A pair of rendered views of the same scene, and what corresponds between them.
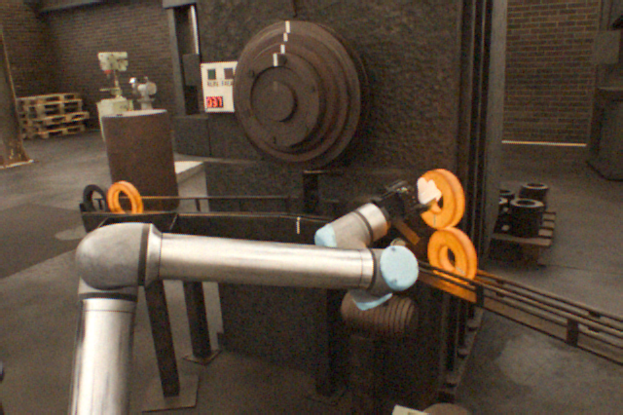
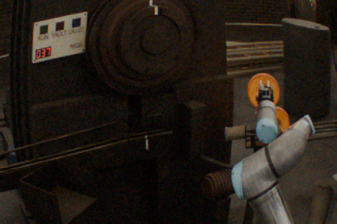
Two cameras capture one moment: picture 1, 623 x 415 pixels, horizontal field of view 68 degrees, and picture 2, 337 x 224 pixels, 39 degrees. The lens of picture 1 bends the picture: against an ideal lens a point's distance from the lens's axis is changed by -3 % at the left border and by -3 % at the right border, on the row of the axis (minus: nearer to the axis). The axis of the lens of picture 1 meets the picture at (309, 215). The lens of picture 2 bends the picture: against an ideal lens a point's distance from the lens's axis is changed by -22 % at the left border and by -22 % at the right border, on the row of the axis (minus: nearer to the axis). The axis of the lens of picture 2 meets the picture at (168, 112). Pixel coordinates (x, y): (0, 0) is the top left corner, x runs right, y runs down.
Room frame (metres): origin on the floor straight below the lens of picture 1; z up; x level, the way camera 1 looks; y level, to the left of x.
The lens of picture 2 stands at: (0.31, 1.80, 1.51)
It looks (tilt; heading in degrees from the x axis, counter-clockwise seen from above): 18 degrees down; 303
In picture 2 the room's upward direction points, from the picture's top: straight up
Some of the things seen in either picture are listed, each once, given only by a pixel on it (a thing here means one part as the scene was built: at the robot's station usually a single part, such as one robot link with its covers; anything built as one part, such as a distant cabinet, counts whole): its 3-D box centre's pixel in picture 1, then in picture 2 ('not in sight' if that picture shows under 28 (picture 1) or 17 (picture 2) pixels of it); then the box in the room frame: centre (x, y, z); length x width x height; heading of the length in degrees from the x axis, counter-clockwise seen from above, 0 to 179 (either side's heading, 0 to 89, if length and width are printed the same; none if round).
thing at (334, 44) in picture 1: (296, 97); (142, 34); (1.59, 0.02, 1.11); 0.47 x 0.06 x 0.47; 61
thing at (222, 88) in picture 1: (231, 87); (59, 37); (1.85, 0.27, 1.15); 0.26 x 0.02 x 0.18; 61
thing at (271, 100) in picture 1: (280, 100); (153, 38); (1.50, 0.07, 1.11); 0.28 x 0.06 x 0.28; 61
